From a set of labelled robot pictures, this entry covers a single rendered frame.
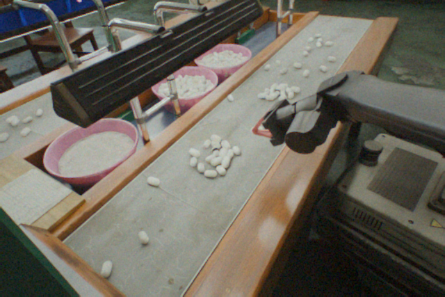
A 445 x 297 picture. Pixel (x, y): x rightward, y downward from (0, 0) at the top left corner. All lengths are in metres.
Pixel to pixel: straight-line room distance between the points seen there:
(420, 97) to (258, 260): 0.39
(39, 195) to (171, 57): 0.47
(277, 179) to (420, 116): 0.42
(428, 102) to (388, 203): 0.79
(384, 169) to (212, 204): 0.76
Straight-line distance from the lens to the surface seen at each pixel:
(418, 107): 0.39
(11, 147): 1.12
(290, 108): 0.59
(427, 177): 1.29
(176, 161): 0.82
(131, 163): 0.81
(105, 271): 0.65
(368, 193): 1.15
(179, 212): 0.70
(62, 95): 0.48
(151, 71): 0.55
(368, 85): 0.48
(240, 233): 0.62
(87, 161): 0.92
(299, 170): 0.75
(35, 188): 0.85
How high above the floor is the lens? 1.30
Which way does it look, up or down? 39 degrees down
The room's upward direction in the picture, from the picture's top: 5 degrees counter-clockwise
